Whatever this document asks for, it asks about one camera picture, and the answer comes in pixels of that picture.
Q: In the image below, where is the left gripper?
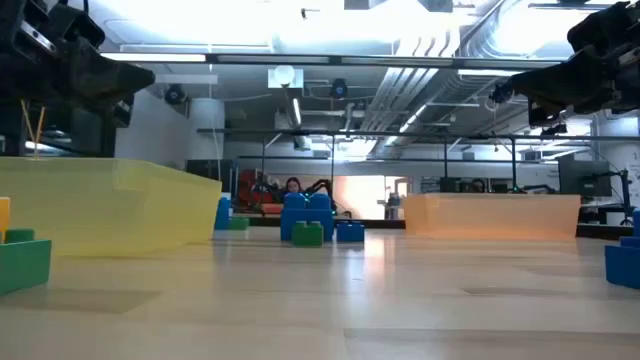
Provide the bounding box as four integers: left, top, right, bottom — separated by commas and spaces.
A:
0, 0, 156, 129

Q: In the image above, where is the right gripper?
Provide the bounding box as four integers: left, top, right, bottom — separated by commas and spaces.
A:
509, 44, 640, 127

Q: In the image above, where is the large yellow block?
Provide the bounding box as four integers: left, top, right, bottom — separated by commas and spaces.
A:
0, 196, 11, 244

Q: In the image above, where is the small blue block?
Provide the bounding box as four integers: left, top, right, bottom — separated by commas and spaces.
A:
335, 220, 366, 244
603, 235, 640, 291

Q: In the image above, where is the long ceiling light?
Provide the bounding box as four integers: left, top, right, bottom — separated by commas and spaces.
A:
99, 51, 207, 64

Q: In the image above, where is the black background monitor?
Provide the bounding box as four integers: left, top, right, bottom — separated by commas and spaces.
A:
558, 159, 613, 198

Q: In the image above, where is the yellow translucent plastic bin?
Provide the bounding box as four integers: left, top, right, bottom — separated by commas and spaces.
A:
0, 157, 223, 257

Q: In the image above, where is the black background cabinet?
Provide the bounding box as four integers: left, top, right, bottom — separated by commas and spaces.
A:
185, 158, 236, 199

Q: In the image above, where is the orange translucent plastic bin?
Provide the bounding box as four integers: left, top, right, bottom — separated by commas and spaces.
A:
403, 193, 582, 240

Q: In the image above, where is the black background table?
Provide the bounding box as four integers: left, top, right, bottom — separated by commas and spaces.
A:
574, 223, 640, 240
219, 213, 406, 230

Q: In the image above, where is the red background equipment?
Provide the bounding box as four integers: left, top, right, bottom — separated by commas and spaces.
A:
237, 169, 266, 211

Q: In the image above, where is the dark wall panel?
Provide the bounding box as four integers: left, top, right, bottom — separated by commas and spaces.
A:
0, 102, 121, 159

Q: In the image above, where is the black ceiling camera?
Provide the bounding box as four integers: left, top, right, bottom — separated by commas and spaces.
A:
164, 83, 187, 106
329, 78, 350, 100

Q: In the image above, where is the yellow cable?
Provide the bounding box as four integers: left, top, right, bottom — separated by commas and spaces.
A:
19, 98, 47, 159

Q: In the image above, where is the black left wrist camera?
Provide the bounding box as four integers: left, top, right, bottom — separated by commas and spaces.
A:
47, 2, 106, 50

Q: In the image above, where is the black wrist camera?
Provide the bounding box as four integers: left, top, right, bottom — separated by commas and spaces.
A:
47, 2, 106, 50
567, 1, 640, 52

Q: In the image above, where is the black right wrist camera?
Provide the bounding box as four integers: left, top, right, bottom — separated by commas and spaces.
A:
567, 1, 640, 52

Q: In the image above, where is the black ceiling track rail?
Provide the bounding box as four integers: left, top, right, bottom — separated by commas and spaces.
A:
528, 1, 576, 11

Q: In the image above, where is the silver ventilation duct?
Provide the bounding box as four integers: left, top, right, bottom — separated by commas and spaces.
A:
359, 27, 469, 146

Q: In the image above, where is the black background station frame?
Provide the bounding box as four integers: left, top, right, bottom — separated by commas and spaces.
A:
197, 127, 640, 201

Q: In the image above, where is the black overhead rail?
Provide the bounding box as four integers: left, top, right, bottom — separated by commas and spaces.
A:
204, 53, 566, 70

